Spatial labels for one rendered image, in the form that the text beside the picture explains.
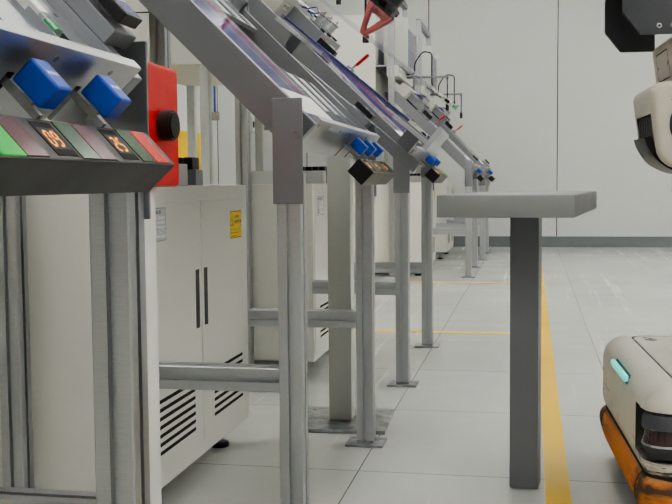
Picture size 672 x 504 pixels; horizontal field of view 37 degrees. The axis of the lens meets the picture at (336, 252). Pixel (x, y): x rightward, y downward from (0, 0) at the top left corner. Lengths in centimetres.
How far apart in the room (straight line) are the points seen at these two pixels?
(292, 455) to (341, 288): 95
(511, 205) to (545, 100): 799
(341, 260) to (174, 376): 94
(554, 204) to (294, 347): 51
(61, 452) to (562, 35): 836
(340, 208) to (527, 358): 74
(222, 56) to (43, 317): 55
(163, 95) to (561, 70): 853
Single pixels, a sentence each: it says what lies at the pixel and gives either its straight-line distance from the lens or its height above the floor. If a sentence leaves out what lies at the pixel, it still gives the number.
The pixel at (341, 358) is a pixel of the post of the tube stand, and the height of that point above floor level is 17.
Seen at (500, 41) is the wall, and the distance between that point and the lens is 981.
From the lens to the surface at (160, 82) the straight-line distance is 136.
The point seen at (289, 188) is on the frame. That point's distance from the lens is 163.
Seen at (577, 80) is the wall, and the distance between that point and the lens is 977.
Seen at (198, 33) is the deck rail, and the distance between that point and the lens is 174.
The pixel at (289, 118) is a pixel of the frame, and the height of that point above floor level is 73.
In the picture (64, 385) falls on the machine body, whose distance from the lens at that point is 185.
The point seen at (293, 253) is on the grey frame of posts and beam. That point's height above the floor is 51.
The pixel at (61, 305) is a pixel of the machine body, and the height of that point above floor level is 41.
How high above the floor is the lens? 62
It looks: 4 degrees down
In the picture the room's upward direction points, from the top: straight up
